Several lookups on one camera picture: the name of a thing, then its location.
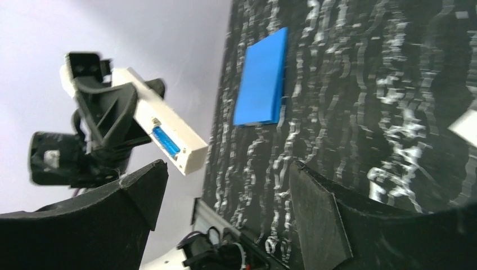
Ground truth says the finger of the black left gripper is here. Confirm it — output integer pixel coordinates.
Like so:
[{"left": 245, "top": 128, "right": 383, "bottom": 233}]
[
  {"left": 146, "top": 78, "right": 166, "bottom": 99},
  {"left": 73, "top": 78, "right": 140, "bottom": 149}
]

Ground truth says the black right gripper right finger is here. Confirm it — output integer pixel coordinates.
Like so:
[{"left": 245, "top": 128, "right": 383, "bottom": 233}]
[{"left": 289, "top": 161, "right": 476, "bottom": 269}]

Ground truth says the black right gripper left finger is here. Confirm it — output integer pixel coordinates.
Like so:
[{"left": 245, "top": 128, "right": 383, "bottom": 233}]
[{"left": 1, "top": 160, "right": 168, "bottom": 269}]

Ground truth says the blue battery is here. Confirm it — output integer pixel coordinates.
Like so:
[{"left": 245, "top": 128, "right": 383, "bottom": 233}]
[{"left": 152, "top": 126, "right": 181, "bottom": 159}]

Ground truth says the white remote control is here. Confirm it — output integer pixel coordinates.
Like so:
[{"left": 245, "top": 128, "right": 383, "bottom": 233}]
[{"left": 112, "top": 67, "right": 208, "bottom": 175}]

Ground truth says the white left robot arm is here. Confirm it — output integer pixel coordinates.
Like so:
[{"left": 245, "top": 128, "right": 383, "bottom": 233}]
[{"left": 29, "top": 77, "right": 151, "bottom": 188}]

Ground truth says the blue flat box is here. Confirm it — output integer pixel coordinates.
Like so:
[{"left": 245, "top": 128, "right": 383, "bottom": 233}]
[{"left": 233, "top": 27, "right": 288, "bottom": 126}]

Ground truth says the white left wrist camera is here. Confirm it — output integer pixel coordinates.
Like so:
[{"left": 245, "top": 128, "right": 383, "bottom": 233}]
[{"left": 60, "top": 51, "right": 112, "bottom": 98}]

